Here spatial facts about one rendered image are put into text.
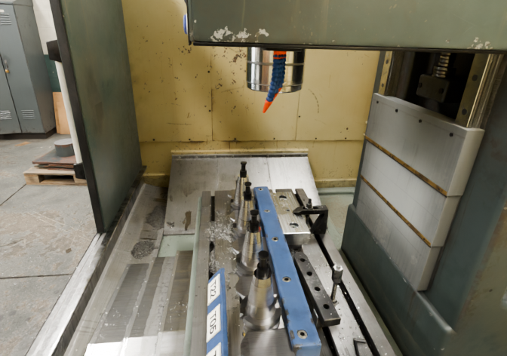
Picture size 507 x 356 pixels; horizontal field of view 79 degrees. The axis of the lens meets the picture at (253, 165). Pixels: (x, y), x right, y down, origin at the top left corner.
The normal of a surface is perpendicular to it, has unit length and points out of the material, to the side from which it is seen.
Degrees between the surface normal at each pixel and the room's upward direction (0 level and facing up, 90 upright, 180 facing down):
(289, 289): 0
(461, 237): 90
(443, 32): 90
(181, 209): 24
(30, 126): 90
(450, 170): 90
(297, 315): 0
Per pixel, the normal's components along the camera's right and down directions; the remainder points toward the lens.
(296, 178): 0.07, -0.68
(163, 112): 0.11, 0.40
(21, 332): 0.03, -0.92
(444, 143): -0.99, 0.01
